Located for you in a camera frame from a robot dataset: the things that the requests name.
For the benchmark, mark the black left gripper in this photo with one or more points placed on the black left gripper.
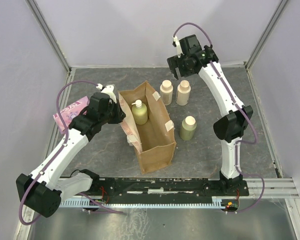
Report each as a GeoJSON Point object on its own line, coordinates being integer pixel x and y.
{"type": "Point", "coordinates": [120, 115]}

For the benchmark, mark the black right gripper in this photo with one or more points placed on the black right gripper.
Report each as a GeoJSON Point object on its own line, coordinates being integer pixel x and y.
{"type": "Point", "coordinates": [174, 62]}

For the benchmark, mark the green pump bottle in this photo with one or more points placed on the green pump bottle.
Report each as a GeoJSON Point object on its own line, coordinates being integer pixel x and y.
{"type": "Point", "coordinates": [139, 112]}

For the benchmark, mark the green bottle cream cap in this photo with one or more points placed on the green bottle cream cap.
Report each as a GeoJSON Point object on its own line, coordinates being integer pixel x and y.
{"type": "Point", "coordinates": [187, 129]}

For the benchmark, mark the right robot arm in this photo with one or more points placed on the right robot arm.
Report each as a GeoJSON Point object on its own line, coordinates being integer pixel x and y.
{"type": "Point", "coordinates": [235, 115]}

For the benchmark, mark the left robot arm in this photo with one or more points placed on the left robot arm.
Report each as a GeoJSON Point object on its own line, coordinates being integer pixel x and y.
{"type": "Point", "coordinates": [42, 190]}

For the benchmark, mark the pink tissue pack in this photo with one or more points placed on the pink tissue pack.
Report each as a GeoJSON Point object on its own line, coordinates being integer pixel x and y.
{"type": "Point", "coordinates": [70, 112]}

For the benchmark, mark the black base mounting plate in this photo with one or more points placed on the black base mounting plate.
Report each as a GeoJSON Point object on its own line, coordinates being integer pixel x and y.
{"type": "Point", "coordinates": [120, 186]}

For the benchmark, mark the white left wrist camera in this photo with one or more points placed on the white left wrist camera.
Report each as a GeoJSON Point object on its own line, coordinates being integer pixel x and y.
{"type": "Point", "coordinates": [109, 90]}

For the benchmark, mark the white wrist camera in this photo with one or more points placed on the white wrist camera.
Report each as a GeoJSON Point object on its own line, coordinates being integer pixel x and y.
{"type": "Point", "coordinates": [177, 45]}
{"type": "Point", "coordinates": [109, 90]}

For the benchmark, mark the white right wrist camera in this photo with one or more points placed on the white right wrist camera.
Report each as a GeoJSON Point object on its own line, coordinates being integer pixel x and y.
{"type": "Point", "coordinates": [177, 45]}

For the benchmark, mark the right aluminium frame post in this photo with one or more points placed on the right aluminium frame post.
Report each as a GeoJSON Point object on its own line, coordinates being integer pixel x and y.
{"type": "Point", "coordinates": [266, 33]}

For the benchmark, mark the aluminium corner frame post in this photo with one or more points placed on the aluminium corner frame post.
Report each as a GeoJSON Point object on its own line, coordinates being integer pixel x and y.
{"type": "Point", "coordinates": [36, 11]}

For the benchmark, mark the white slotted cable duct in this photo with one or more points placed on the white slotted cable duct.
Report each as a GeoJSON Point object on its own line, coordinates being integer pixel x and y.
{"type": "Point", "coordinates": [162, 201]}

